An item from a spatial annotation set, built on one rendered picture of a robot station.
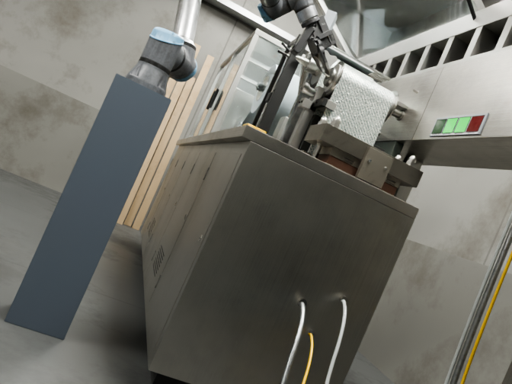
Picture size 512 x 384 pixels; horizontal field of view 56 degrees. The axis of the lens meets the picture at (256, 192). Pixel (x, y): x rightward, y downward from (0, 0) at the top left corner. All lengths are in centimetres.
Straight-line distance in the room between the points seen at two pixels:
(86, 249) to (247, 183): 61
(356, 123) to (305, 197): 46
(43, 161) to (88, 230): 341
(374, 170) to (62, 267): 110
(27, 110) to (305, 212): 393
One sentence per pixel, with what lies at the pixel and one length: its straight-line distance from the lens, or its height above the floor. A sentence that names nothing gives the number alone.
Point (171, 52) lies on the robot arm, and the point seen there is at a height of 105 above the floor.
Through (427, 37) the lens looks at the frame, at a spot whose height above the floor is 162.
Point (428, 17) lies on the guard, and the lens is 226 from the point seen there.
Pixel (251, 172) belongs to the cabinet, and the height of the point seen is 77.
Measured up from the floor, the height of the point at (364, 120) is 115.
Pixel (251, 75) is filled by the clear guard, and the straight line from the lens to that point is 283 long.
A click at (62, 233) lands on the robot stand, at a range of 173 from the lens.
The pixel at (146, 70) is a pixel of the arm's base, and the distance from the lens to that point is 175.
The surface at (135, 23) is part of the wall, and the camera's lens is 518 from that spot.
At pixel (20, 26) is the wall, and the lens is 525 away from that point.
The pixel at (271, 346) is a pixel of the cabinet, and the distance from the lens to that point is 161.
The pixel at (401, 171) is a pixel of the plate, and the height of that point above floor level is 100.
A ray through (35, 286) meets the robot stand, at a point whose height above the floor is 14.
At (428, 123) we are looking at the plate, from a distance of 184.
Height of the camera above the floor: 70
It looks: 1 degrees up
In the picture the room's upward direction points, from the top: 24 degrees clockwise
